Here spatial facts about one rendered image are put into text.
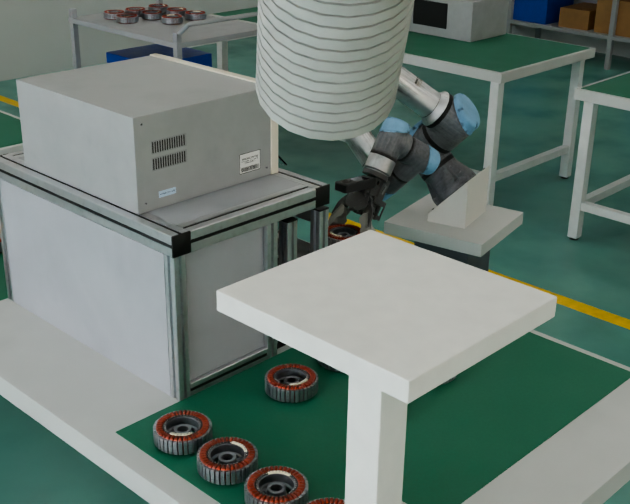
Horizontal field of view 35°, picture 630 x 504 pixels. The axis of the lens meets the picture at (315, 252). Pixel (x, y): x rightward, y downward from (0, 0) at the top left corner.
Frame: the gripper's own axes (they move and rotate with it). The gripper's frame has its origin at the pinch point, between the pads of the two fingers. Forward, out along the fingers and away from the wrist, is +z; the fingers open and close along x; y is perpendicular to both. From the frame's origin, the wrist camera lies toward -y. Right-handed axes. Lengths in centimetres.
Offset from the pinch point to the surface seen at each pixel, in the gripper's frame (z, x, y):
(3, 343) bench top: 55, 26, -66
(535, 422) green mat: 22, -78, -18
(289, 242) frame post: 8.3, -20.1, -42.6
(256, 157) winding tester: -6, -8, -50
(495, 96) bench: -110, 106, 203
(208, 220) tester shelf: 11, -19, -67
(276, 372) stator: 35, -31, -43
